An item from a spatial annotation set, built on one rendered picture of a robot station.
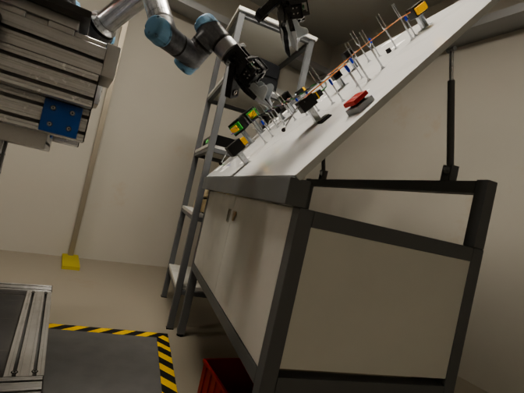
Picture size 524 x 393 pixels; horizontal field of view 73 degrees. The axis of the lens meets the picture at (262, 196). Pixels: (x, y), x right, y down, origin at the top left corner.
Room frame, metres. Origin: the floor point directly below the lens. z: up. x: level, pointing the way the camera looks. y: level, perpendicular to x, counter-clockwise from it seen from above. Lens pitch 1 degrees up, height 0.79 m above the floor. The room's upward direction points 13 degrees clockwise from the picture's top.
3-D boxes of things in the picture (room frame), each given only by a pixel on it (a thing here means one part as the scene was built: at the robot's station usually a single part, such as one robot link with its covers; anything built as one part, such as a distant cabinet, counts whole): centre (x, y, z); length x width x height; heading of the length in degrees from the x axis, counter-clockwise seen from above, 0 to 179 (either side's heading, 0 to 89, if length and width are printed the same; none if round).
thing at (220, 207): (1.64, 0.18, 0.60); 0.55 x 0.02 x 0.39; 19
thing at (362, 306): (1.48, -0.19, 0.60); 1.17 x 0.58 x 0.40; 19
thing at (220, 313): (1.48, -0.18, 0.40); 1.18 x 0.60 x 0.80; 19
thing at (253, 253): (1.12, 0.00, 0.60); 0.55 x 0.03 x 0.39; 19
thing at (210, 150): (2.32, 0.22, 0.92); 0.60 x 0.50 x 1.85; 19
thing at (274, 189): (1.38, 0.11, 0.83); 1.18 x 0.05 x 0.06; 19
